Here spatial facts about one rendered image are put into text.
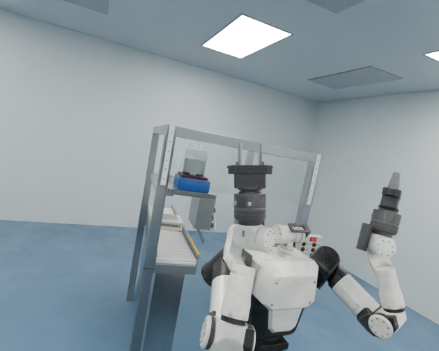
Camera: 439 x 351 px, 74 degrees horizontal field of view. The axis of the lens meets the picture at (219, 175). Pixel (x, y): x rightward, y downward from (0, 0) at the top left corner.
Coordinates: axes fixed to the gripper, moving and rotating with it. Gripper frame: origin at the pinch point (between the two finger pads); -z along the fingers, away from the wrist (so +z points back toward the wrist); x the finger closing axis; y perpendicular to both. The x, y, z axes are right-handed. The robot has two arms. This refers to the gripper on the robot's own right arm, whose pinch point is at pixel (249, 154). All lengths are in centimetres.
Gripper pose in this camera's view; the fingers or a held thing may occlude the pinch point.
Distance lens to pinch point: 81.3
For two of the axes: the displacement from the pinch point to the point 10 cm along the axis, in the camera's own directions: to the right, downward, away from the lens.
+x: 9.9, 0.0, -1.1
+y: -1.1, -0.1, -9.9
